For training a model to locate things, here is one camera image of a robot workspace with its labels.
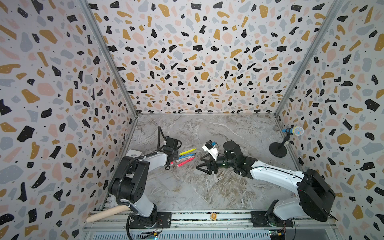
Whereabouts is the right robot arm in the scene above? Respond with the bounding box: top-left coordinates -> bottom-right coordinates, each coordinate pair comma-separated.
196,141 -> 336,227

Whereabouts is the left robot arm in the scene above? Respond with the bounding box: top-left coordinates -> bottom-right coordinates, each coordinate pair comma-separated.
108,137 -> 182,219

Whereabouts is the yellow highlighter pen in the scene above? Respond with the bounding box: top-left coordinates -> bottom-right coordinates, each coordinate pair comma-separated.
179,148 -> 196,156

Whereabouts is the blue highlighter pen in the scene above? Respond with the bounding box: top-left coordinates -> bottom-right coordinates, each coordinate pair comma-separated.
178,154 -> 195,160

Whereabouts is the white red-tipped marker pen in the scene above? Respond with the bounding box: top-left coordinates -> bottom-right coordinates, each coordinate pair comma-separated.
176,156 -> 195,163

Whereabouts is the white small box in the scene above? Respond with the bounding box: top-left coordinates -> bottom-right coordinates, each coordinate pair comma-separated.
126,149 -> 143,158

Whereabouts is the black microphone stand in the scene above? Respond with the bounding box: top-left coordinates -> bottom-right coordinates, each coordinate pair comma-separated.
269,135 -> 291,158

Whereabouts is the wooden stick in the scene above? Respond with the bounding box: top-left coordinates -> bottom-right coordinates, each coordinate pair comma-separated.
86,206 -> 130,223

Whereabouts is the blue microphone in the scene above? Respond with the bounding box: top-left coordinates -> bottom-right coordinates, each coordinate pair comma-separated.
282,126 -> 305,136

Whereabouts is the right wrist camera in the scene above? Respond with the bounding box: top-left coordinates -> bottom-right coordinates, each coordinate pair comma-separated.
202,140 -> 219,161

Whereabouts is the orange tag on rail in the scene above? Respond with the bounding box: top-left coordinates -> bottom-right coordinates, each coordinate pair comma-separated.
210,213 -> 217,221

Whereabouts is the black corrugated cable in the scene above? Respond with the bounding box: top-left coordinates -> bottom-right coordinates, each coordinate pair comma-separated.
115,125 -> 169,240

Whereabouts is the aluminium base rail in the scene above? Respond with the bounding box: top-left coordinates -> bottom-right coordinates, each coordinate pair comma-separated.
80,210 -> 342,240

